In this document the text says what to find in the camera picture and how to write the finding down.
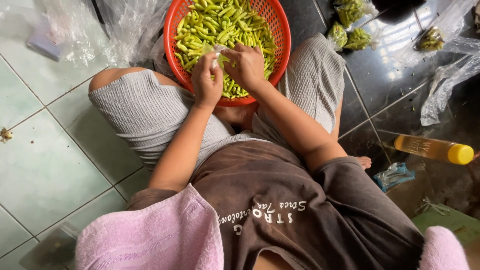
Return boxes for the small clear plastic bag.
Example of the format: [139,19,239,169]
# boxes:
[202,43,230,73]

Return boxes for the person's right hand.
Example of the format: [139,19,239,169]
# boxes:
[220,43,267,95]

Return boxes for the brown printed t-shirt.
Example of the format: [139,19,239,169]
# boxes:
[127,140,425,270]

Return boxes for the large bag with chili scraps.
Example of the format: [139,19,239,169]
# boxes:
[395,0,480,69]

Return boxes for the grey flat plastic sheet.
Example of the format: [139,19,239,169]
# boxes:
[19,221,82,270]

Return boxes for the person's left leg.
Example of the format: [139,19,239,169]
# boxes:
[88,67,181,93]

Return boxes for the long empty clear plastic bag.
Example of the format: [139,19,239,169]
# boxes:
[420,55,480,127]

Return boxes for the pile of green chilies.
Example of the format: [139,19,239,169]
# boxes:
[174,0,278,99]

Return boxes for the green board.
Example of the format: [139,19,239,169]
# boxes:
[412,203,480,246]

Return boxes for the yellow bottle with yellow cap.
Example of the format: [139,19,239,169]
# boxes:
[394,134,475,166]

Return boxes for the packed bag of green chilies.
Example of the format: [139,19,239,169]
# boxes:
[334,0,379,29]
[327,21,349,52]
[344,27,384,52]

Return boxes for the crumpled bluish plastic bag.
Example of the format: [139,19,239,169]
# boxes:
[373,162,416,193]

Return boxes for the red plastic basket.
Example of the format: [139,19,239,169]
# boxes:
[163,0,292,107]

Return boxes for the heap of clear plastic bags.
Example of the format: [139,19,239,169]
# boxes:
[37,0,174,69]

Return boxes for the person's left hand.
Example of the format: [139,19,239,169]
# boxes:
[191,52,224,110]

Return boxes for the grey ribbed shorts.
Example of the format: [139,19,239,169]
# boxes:
[88,33,346,172]

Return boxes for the pink towel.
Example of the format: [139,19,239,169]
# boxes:
[75,183,472,270]

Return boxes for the grey flat packet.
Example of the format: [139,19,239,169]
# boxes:
[26,25,63,61]

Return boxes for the black round pan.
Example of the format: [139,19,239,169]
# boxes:
[370,0,415,24]

